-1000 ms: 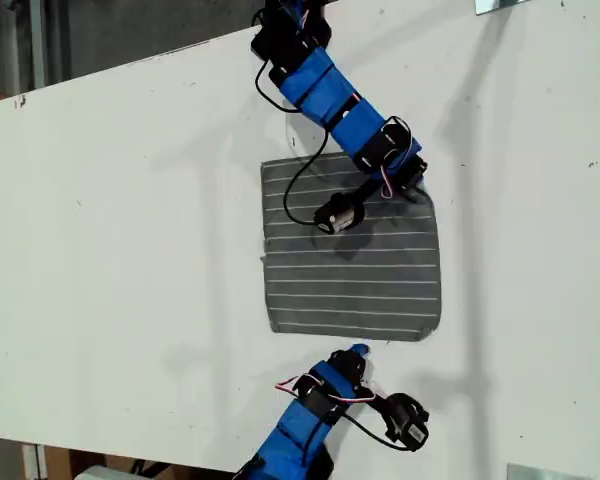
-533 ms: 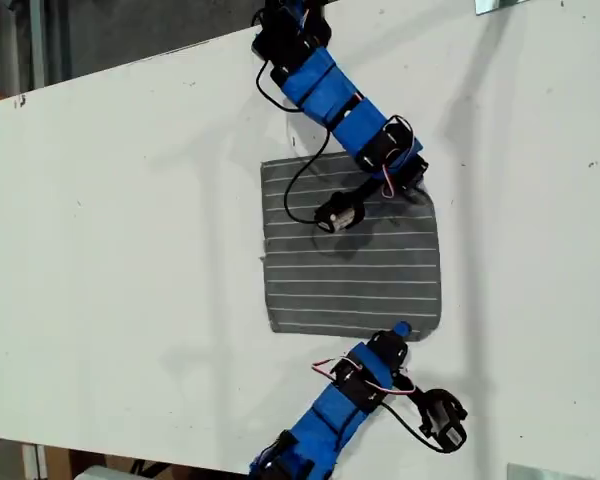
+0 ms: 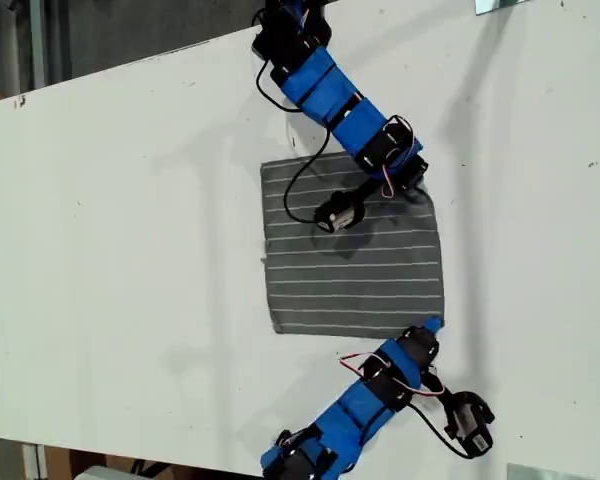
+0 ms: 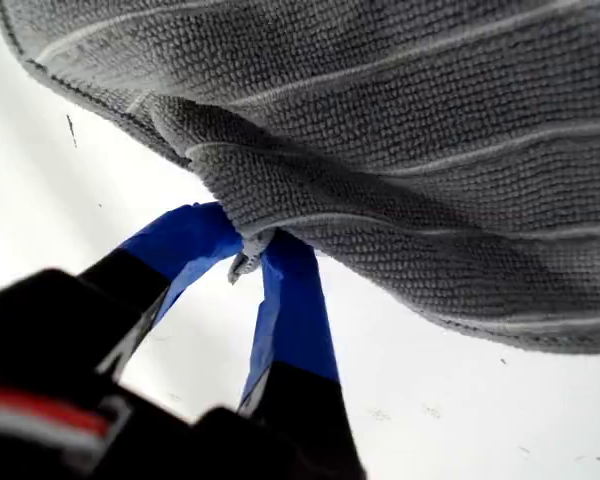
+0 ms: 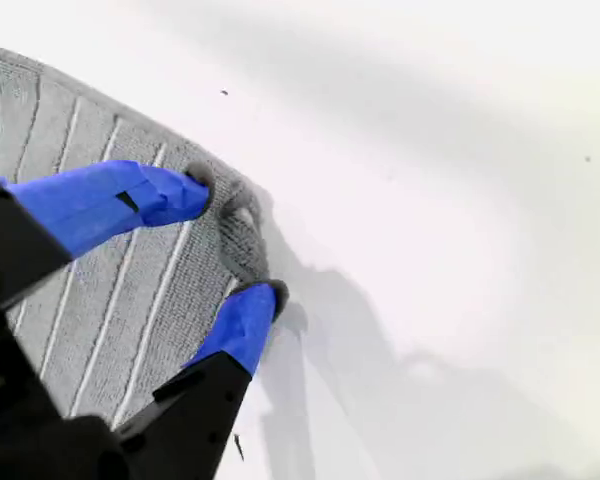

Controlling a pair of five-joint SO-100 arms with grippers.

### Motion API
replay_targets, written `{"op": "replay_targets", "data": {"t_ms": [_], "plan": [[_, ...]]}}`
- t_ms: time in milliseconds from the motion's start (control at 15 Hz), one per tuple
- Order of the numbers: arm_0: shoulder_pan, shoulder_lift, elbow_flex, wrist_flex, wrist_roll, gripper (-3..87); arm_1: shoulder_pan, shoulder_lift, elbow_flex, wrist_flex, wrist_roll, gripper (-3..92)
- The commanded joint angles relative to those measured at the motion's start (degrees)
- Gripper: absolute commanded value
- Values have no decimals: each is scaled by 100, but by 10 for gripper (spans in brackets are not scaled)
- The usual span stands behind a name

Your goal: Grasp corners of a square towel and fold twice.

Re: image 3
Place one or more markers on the grey metal frame bar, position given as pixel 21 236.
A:
pixel 37 45

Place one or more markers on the grey white-striped square towel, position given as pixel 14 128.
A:
pixel 350 280

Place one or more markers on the black camera stalk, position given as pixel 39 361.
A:
pixel 370 189
pixel 437 385

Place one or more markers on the white plastic object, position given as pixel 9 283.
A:
pixel 105 474

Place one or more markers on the white table leg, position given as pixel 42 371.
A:
pixel 32 462

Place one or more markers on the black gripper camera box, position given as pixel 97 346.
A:
pixel 467 420
pixel 337 215

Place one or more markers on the shiny metal plate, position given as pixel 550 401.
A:
pixel 495 5

